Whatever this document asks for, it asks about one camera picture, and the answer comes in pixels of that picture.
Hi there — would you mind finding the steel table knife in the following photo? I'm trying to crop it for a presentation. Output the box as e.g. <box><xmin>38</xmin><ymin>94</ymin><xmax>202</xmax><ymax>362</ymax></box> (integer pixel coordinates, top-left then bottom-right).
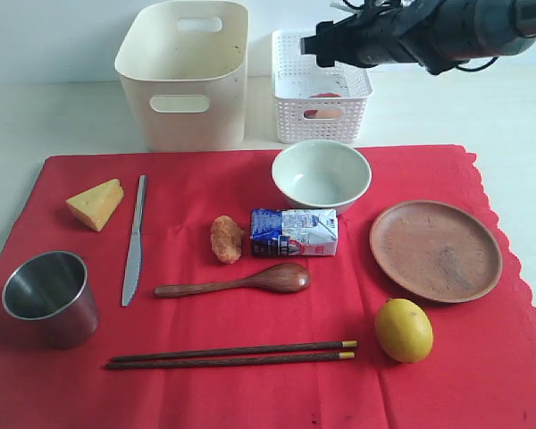
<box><xmin>121</xmin><ymin>175</ymin><xmax>147</xmax><ymax>307</ymax></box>

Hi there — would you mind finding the brown wooden spoon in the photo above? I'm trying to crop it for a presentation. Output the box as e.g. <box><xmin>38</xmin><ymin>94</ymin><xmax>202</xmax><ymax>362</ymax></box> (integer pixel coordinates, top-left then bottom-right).
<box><xmin>154</xmin><ymin>263</ymin><xmax>311</xmax><ymax>299</ymax></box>

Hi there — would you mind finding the cream plastic bin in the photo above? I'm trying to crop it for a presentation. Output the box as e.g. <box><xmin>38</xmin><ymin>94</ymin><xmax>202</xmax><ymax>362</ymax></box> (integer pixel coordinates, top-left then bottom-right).
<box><xmin>114</xmin><ymin>1</ymin><xmax>248</xmax><ymax>152</ymax></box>

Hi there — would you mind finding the white ceramic bowl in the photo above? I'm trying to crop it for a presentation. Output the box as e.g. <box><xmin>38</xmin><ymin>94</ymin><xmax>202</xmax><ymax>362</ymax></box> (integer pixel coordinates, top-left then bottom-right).
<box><xmin>272</xmin><ymin>139</ymin><xmax>373</xmax><ymax>215</ymax></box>

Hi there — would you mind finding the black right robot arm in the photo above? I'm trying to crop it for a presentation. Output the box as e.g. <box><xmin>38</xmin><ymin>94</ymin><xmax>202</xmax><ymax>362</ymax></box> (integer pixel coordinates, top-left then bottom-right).
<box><xmin>299</xmin><ymin>0</ymin><xmax>536</xmax><ymax>75</ymax></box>

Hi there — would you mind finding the stainless steel cup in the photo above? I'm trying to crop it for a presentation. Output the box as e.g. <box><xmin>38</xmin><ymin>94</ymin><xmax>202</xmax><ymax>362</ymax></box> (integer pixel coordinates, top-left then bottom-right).
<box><xmin>2</xmin><ymin>250</ymin><xmax>99</xmax><ymax>349</ymax></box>

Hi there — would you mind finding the fried chicken nugget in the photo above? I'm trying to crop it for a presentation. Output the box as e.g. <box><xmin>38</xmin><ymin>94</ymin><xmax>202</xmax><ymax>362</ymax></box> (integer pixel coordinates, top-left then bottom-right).
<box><xmin>210</xmin><ymin>215</ymin><xmax>245</xmax><ymax>264</ymax></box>

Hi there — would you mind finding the dark wooden chopstick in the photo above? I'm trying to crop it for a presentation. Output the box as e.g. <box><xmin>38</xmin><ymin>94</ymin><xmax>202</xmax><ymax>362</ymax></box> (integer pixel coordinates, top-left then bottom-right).
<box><xmin>103</xmin><ymin>351</ymin><xmax>356</xmax><ymax>370</ymax></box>
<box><xmin>109</xmin><ymin>341</ymin><xmax>358</xmax><ymax>363</ymax></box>

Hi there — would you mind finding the white perforated basket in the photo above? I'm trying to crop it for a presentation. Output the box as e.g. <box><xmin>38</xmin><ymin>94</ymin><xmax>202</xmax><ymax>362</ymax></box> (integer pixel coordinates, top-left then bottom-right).
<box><xmin>272</xmin><ymin>29</ymin><xmax>373</xmax><ymax>144</ymax></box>

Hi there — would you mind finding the brown wooden plate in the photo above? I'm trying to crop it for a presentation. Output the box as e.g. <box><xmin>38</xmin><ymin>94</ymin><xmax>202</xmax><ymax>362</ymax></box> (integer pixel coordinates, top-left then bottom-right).
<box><xmin>369</xmin><ymin>200</ymin><xmax>503</xmax><ymax>303</ymax></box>

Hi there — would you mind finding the blue white milk carton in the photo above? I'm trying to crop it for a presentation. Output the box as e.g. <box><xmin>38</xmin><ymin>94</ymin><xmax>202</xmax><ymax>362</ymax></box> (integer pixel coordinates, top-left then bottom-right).
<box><xmin>250</xmin><ymin>208</ymin><xmax>339</xmax><ymax>257</ymax></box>

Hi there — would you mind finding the brown egg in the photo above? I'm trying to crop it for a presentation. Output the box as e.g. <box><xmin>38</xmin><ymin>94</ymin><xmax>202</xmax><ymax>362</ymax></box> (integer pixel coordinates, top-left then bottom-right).
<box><xmin>304</xmin><ymin>109</ymin><xmax>342</xmax><ymax>120</ymax></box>

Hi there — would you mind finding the red table cloth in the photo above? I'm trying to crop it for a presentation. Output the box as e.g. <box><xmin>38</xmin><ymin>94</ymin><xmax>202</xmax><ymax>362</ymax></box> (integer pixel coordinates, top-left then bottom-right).
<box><xmin>0</xmin><ymin>145</ymin><xmax>536</xmax><ymax>428</ymax></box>

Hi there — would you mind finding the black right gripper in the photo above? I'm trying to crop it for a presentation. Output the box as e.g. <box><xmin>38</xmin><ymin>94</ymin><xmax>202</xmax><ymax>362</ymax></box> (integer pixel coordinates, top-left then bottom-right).
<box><xmin>300</xmin><ymin>11</ymin><xmax>424</xmax><ymax>68</ymax></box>

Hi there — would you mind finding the upper dark wooden chopstick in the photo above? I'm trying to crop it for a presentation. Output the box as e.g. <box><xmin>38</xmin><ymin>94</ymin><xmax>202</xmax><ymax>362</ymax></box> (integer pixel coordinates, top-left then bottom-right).
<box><xmin>109</xmin><ymin>341</ymin><xmax>358</xmax><ymax>363</ymax></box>

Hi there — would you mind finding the lower dark wooden chopstick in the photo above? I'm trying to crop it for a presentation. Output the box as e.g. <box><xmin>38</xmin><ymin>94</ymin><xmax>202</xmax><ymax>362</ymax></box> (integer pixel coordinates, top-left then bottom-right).
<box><xmin>103</xmin><ymin>351</ymin><xmax>356</xmax><ymax>370</ymax></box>

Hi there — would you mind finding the yellow lemon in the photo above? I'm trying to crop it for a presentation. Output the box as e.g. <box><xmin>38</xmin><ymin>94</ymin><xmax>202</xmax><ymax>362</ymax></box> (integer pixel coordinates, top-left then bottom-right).
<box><xmin>374</xmin><ymin>299</ymin><xmax>434</xmax><ymax>363</ymax></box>

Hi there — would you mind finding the yellow cheese wedge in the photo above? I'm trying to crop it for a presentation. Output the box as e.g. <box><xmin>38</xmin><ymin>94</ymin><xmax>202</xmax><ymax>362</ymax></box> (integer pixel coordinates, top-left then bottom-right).
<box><xmin>65</xmin><ymin>179</ymin><xmax>124</xmax><ymax>232</ymax></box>

